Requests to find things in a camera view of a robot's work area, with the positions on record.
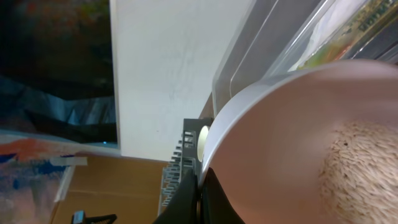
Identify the spilled rice pile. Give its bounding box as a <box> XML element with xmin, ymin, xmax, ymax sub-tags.
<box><xmin>319</xmin><ymin>121</ymin><xmax>397</xmax><ymax>224</ymax></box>

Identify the pink bowl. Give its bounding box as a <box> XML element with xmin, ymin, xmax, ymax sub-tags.
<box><xmin>201</xmin><ymin>60</ymin><xmax>397</xmax><ymax>223</ymax></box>

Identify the clear plastic bin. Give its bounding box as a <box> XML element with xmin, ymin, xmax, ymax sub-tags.
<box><xmin>212</xmin><ymin>0</ymin><xmax>397</xmax><ymax>114</ymax></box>

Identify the white plastic cup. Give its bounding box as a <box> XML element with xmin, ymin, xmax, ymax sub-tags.
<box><xmin>197</xmin><ymin>126</ymin><xmax>209</xmax><ymax>162</ymax></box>

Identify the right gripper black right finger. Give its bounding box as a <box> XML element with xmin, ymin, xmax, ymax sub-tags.
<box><xmin>201</xmin><ymin>168</ymin><xmax>244</xmax><ymax>224</ymax></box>

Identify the grey plastic dish rack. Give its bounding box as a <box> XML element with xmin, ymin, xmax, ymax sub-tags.
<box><xmin>157</xmin><ymin>118</ymin><xmax>213</xmax><ymax>216</ymax></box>

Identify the cardboard box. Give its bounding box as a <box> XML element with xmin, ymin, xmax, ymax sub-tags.
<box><xmin>51</xmin><ymin>156</ymin><xmax>167</xmax><ymax>224</ymax></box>

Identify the white napkin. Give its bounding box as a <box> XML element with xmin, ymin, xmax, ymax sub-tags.
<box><xmin>305</xmin><ymin>0</ymin><xmax>367</xmax><ymax>56</ymax></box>

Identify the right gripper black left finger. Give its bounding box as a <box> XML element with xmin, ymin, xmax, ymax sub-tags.
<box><xmin>153</xmin><ymin>169</ymin><xmax>198</xmax><ymax>224</ymax></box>

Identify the green yellow snack wrapper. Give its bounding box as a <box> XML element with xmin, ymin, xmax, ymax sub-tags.
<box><xmin>292</xmin><ymin>0</ymin><xmax>397</xmax><ymax>70</ymax></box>

